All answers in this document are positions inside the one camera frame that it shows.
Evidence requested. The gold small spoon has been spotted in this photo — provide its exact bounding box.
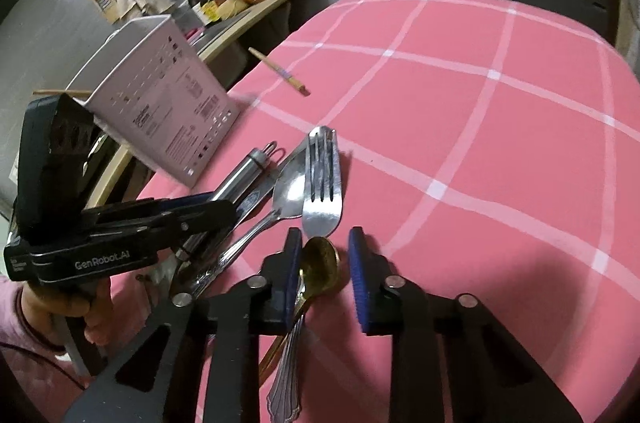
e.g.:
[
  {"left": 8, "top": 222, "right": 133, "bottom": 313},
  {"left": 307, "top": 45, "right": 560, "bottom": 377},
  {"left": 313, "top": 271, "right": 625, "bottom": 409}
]
[{"left": 259, "top": 237, "right": 340, "bottom": 385}]

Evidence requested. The ornate handle steel spoon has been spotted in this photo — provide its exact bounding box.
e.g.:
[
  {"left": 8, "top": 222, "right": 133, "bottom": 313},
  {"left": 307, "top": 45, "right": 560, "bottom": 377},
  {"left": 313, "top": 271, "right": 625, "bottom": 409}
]
[{"left": 267, "top": 316, "right": 305, "bottom": 423}]

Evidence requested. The small steel teaspoon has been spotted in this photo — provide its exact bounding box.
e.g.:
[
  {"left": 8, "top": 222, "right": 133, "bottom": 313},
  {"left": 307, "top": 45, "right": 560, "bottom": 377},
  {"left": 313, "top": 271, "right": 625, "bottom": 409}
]
[{"left": 180, "top": 152, "right": 305, "bottom": 299}]

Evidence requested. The wooden chopstick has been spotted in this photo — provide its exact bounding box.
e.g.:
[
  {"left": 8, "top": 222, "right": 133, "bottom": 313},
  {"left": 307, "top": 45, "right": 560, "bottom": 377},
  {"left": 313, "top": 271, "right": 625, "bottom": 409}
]
[
  {"left": 32, "top": 89, "right": 92, "bottom": 100},
  {"left": 248, "top": 47, "right": 309, "bottom": 96}
]

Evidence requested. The steel fork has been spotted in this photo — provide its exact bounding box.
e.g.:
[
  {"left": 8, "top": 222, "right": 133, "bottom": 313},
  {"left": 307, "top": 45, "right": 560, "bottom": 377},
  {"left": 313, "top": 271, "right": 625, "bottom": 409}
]
[{"left": 302, "top": 126, "right": 343, "bottom": 239}]

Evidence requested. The person's left hand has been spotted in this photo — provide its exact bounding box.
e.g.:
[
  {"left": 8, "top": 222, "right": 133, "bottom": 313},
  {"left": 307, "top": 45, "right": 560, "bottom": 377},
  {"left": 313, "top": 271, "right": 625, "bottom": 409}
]
[{"left": 21, "top": 278, "right": 114, "bottom": 346}]

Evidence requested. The white perforated utensil basket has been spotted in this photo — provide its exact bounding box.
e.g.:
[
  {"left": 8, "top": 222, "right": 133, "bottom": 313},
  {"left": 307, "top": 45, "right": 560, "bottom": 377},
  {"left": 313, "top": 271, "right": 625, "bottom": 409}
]
[{"left": 68, "top": 16, "right": 239, "bottom": 188}]

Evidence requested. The pink checked tablecloth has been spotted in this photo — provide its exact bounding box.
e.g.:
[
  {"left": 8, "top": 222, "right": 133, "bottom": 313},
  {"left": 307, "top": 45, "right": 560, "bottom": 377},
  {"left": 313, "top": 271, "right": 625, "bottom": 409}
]
[{"left": 109, "top": 0, "right": 640, "bottom": 423}]

